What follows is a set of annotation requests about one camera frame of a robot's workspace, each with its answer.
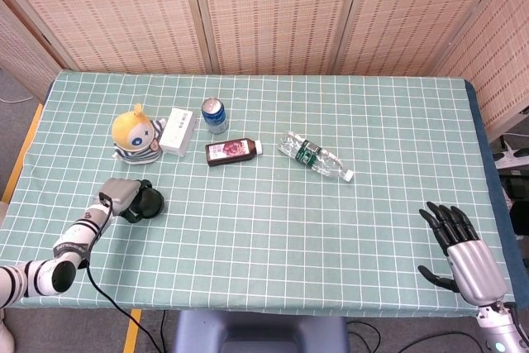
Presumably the yellow striped plush toy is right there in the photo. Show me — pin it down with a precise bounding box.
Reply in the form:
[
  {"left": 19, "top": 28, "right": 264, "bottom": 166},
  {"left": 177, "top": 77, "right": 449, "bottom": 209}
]
[{"left": 111, "top": 103, "right": 168, "bottom": 165}]

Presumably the white cardboard box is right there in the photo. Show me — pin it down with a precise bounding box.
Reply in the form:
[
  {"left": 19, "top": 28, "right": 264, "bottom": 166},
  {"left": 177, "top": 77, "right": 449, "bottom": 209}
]
[{"left": 159, "top": 107, "right": 197, "bottom": 159}]

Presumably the dark red juice bottle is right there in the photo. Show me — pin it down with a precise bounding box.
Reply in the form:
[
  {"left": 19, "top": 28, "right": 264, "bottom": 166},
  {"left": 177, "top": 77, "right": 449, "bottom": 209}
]
[{"left": 204, "top": 137, "right": 264, "bottom": 168}]

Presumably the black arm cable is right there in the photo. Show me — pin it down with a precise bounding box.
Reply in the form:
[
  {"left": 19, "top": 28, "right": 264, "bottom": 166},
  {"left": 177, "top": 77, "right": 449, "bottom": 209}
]
[{"left": 84, "top": 192, "right": 163, "bottom": 353}]

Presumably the clear green-label water bottle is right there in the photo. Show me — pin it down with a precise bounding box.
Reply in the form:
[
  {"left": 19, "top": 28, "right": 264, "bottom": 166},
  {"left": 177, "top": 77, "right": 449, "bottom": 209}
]
[{"left": 277, "top": 131, "right": 355, "bottom": 183}]

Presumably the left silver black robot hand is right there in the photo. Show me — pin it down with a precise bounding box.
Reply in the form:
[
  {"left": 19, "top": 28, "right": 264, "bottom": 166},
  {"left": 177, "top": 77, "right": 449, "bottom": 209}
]
[{"left": 98, "top": 178, "right": 155, "bottom": 224}]

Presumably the blue drink can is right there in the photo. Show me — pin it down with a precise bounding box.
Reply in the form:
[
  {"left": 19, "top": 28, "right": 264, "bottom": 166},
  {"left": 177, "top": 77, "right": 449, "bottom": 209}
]
[{"left": 201, "top": 97, "right": 229, "bottom": 136}]

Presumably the bamboo folding screen panel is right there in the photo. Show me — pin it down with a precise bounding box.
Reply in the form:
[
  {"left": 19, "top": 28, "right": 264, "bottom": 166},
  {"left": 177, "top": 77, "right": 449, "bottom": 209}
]
[
  {"left": 188, "top": 0, "right": 367, "bottom": 76},
  {"left": 333, "top": 0, "right": 516, "bottom": 78},
  {"left": 0, "top": 0, "right": 207, "bottom": 75},
  {"left": 431, "top": 0, "right": 529, "bottom": 143},
  {"left": 0, "top": 0, "right": 63, "bottom": 100}
]

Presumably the black round cap object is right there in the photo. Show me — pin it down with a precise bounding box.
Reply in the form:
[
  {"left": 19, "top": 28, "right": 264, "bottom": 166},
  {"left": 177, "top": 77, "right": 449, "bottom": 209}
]
[{"left": 131, "top": 181, "right": 165, "bottom": 222}]

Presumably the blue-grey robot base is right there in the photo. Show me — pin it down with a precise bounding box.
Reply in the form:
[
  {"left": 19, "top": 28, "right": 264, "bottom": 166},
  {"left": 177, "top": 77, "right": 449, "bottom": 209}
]
[{"left": 172, "top": 310, "right": 350, "bottom": 353}]

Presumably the green checked tablecloth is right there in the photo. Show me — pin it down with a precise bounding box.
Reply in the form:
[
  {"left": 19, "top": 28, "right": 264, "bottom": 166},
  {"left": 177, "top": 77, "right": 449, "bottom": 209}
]
[{"left": 0, "top": 69, "right": 517, "bottom": 320}]

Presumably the black floor cable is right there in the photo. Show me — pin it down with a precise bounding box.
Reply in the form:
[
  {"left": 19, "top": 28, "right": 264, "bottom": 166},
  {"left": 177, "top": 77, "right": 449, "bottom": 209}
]
[{"left": 346, "top": 319, "right": 382, "bottom": 353}]

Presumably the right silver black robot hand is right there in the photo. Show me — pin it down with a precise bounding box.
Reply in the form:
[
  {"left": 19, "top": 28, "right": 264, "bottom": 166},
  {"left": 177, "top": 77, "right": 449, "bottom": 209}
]
[{"left": 417, "top": 201, "right": 510, "bottom": 307}]

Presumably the dark blue under cloth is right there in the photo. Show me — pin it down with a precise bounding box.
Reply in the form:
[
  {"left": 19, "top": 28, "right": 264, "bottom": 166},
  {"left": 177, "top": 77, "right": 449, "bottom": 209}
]
[{"left": 463, "top": 79, "right": 529, "bottom": 300}]

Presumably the black box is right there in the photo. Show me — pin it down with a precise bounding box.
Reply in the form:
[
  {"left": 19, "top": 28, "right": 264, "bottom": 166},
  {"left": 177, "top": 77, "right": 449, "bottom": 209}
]
[{"left": 499, "top": 177, "right": 529, "bottom": 202}]

